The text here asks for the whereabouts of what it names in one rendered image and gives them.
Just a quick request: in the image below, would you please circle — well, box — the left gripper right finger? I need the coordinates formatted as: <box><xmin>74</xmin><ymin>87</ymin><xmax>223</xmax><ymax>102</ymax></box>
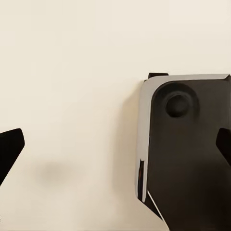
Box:
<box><xmin>216</xmin><ymin>128</ymin><xmax>231</xmax><ymax>167</ymax></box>

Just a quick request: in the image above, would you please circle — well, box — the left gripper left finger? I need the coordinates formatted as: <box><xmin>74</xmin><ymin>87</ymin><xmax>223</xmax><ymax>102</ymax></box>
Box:
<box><xmin>0</xmin><ymin>128</ymin><xmax>25</xmax><ymax>186</ymax></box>

